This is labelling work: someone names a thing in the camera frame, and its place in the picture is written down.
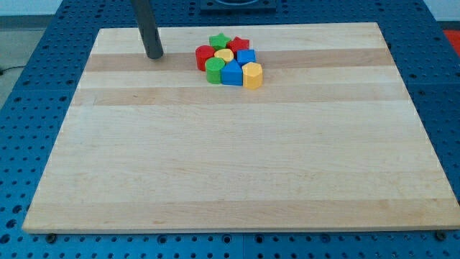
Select red star block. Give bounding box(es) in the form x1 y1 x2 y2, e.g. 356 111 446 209
226 37 250 55

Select green star block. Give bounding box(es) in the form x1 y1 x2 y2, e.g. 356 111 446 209
208 33 231 50

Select blue triangle block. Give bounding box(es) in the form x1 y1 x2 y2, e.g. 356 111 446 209
221 60 243 86

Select yellow hexagon block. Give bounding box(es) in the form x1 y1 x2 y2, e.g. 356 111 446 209
242 62 263 90

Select green cylinder block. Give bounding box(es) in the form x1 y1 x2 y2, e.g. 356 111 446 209
205 57 226 84

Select yellow heart block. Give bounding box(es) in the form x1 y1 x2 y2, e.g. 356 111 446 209
214 48 234 64

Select blue cube block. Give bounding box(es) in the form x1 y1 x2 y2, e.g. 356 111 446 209
236 49 257 67

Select red cylinder block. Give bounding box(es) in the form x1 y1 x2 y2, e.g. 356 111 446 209
195 45 215 71

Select light wooden board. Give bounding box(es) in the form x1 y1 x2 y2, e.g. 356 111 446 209
22 22 459 234

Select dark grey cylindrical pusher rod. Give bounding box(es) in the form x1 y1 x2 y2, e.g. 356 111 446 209
131 0 164 60

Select red object at right edge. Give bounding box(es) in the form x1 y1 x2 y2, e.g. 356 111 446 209
443 29 460 55

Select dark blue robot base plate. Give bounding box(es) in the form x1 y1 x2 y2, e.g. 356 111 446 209
198 0 278 13

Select black cable on floor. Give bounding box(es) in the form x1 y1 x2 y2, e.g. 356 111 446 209
0 65 25 76

